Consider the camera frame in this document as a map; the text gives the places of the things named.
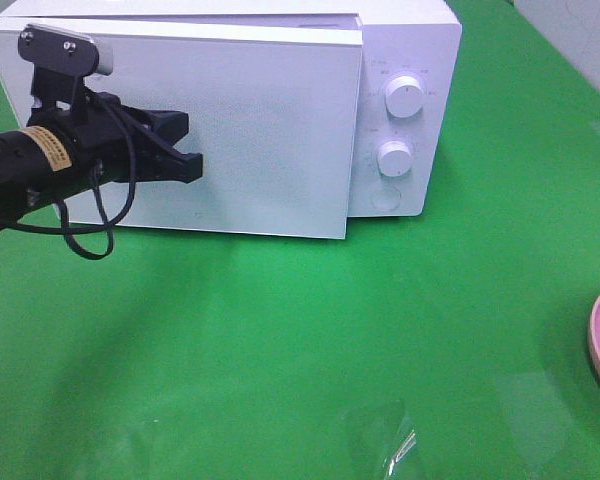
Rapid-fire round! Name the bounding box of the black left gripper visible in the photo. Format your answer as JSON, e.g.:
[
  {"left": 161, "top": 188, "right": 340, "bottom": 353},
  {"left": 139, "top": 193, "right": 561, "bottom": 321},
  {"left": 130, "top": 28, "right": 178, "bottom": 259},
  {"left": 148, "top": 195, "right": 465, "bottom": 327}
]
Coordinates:
[{"left": 0, "top": 92, "right": 204, "bottom": 221}]

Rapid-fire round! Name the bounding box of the round white door button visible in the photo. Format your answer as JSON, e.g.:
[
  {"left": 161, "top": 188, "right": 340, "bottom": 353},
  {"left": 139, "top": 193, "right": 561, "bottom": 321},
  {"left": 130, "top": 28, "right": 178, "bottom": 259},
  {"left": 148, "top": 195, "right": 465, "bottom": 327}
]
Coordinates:
[{"left": 371, "top": 186, "right": 401, "bottom": 212}]

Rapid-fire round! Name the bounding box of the white microwave knob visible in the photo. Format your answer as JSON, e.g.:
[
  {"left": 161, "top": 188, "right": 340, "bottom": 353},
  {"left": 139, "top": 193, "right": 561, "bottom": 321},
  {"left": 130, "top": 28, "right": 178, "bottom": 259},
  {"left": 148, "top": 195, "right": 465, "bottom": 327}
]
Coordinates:
[
  {"left": 377, "top": 141, "right": 413, "bottom": 178},
  {"left": 384, "top": 74, "right": 425, "bottom": 119}
]

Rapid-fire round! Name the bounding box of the white microwave door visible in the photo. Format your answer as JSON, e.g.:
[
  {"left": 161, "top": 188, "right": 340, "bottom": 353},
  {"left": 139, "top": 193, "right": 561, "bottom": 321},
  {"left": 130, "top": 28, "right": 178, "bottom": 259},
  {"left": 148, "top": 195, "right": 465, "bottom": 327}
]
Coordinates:
[{"left": 36, "top": 17, "right": 363, "bottom": 239}]

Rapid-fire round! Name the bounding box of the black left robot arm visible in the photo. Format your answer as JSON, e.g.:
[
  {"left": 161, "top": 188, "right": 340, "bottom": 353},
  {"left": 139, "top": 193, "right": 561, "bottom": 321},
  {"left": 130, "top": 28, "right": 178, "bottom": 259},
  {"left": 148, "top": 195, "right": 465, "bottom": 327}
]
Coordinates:
[{"left": 0, "top": 91, "right": 203, "bottom": 235}]

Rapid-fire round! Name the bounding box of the white microwave oven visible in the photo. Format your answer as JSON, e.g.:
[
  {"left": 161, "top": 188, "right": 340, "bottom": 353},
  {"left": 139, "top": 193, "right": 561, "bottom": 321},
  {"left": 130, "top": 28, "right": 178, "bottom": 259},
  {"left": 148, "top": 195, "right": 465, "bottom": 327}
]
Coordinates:
[{"left": 0, "top": 1, "right": 462, "bottom": 222}]

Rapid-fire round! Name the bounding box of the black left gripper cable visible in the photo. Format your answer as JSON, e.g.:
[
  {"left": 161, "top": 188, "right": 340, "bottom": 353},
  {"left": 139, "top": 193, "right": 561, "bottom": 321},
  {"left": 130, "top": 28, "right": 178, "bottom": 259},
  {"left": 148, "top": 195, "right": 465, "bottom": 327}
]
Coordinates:
[{"left": 0, "top": 94, "right": 156, "bottom": 261}]

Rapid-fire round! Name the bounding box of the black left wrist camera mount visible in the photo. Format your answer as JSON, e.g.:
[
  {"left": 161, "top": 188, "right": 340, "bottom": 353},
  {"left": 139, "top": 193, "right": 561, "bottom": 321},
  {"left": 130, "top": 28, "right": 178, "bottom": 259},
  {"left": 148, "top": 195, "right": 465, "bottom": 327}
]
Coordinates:
[{"left": 17, "top": 23, "right": 114, "bottom": 124}]

